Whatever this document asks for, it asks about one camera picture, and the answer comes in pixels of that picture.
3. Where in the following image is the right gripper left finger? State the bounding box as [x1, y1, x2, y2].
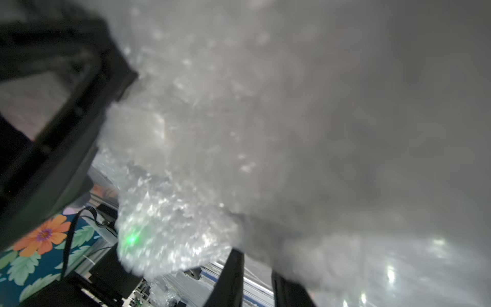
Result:
[204, 249, 244, 307]

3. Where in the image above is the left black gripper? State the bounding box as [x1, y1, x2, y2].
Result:
[1, 1, 138, 249]

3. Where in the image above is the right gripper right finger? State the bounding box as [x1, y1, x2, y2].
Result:
[271, 271, 316, 307]

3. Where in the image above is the clear bubble wrap sheet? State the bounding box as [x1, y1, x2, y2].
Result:
[81, 1, 490, 306]

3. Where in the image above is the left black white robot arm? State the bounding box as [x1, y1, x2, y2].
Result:
[1, 1, 141, 306]

